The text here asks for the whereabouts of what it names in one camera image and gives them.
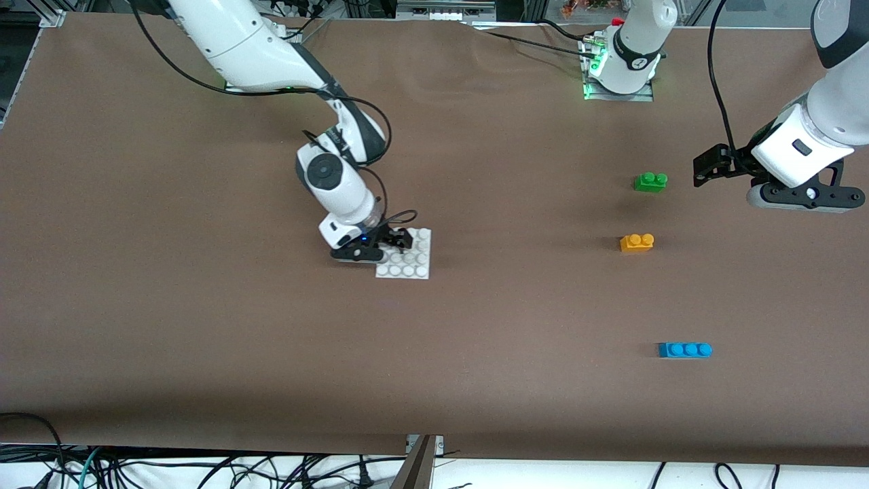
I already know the white studded base plate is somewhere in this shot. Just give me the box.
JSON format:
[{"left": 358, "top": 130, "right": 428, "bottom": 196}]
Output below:
[{"left": 375, "top": 228, "right": 432, "bottom": 280}]

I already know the blue three-stud block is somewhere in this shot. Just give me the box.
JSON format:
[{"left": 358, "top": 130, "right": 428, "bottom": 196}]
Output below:
[{"left": 657, "top": 342, "right": 714, "bottom": 359}]

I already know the brown table cover sheet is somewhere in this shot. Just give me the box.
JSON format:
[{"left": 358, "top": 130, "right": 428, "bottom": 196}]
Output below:
[{"left": 0, "top": 12, "right": 869, "bottom": 469}]

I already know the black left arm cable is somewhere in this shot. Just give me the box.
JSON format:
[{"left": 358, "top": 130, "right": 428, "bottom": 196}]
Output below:
[{"left": 706, "top": 0, "right": 741, "bottom": 156}]

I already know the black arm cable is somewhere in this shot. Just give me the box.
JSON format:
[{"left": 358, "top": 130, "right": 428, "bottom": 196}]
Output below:
[
  {"left": 129, "top": 0, "right": 418, "bottom": 235},
  {"left": 706, "top": 0, "right": 741, "bottom": 156}
]

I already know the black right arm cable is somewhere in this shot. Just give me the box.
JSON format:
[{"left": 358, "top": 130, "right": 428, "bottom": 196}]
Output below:
[{"left": 129, "top": 0, "right": 418, "bottom": 235}]

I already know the dark metal post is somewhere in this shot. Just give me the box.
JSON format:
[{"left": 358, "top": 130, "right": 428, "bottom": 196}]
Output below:
[{"left": 390, "top": 435, "right": 437, "bottom": 489}]

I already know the teal cable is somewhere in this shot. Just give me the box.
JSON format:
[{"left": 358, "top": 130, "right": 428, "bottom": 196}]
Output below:
[{"left": 78, "top": 446, "right": 104, "bottom": 489}]

